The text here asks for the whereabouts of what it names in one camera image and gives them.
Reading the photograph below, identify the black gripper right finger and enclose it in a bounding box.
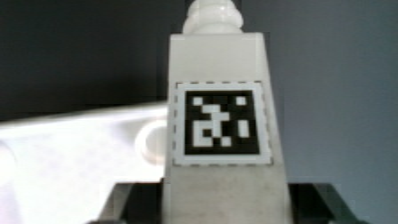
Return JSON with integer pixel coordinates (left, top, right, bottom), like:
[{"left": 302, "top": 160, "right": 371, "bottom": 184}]
[{"left": 288, "top": 183, "right": 370, "bottom": 224}]

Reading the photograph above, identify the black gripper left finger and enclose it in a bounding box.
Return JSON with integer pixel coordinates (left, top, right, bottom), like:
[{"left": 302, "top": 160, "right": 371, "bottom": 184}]
[{"left": 87, "top": 183, "right": 162, "bottom": 224}]

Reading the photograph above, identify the white leg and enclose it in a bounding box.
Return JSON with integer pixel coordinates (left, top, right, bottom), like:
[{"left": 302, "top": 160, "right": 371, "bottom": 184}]
[{"left": 162, "top": 0, "right": 293, "bottom": 224}]

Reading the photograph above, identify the white square tabletop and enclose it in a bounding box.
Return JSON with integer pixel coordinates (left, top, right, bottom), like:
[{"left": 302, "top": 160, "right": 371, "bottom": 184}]
[{"left": 0, "top": 104, "right": 167, "bottom": 224}]

